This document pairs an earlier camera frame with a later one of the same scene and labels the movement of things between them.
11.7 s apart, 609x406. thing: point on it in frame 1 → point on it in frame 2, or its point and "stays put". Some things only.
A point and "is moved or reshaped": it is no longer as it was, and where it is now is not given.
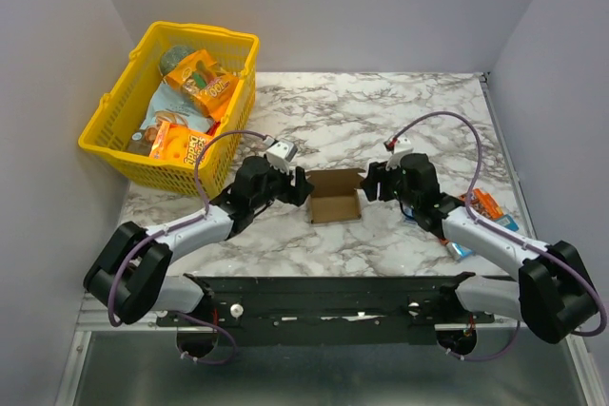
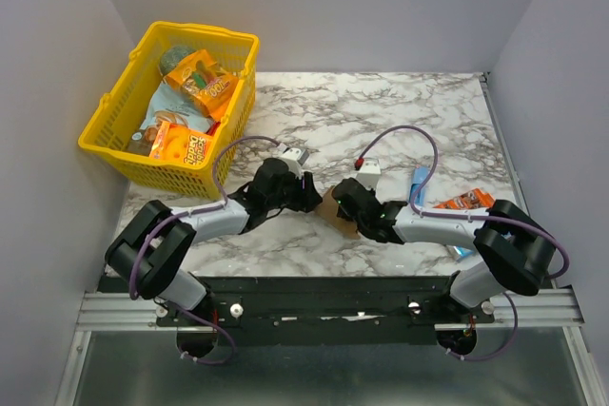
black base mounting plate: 311,310 stays put
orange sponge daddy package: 180,144 stays put
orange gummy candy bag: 204,79 stays put
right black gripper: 381,181 → 346,194
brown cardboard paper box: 335,196 is moved or reshaped
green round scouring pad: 172,55 stays put
